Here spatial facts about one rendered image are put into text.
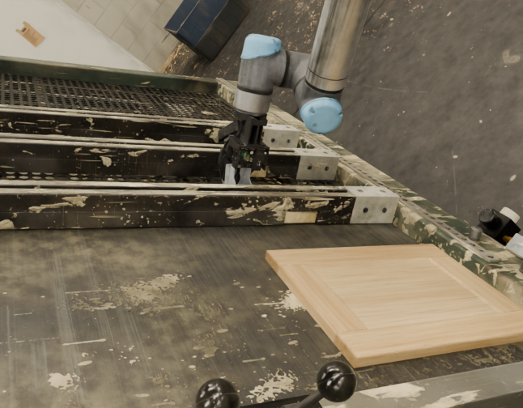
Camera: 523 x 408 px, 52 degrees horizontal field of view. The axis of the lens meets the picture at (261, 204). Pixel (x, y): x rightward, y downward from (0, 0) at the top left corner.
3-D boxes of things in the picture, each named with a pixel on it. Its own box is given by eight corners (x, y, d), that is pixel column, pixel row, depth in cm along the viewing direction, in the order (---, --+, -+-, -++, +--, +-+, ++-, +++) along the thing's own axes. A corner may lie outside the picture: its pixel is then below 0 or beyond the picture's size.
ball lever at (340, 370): (308, 431, 59) (370, 391, 49) (278, 439, 57) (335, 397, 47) (298, 397, 61) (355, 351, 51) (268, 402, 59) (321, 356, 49)
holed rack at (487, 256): (499, 261, 108) (500, 259, 107) (489, 262, 106) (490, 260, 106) (222, 79, 243) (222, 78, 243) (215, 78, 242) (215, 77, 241)
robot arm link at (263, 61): (291, 42, 106) (248, 35, 103) (279, 97, 110) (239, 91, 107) (281, 37, 113) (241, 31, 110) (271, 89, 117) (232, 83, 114)
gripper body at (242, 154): (233, 172, 112) (243, 116, 108) (219, 158, 119) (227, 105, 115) (265, 173, 115) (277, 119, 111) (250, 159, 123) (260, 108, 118)
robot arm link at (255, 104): (231, 84, 113) (265, 88, 117) (227, 106, 115) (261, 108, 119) (244, 93, 107) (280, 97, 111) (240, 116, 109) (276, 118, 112)
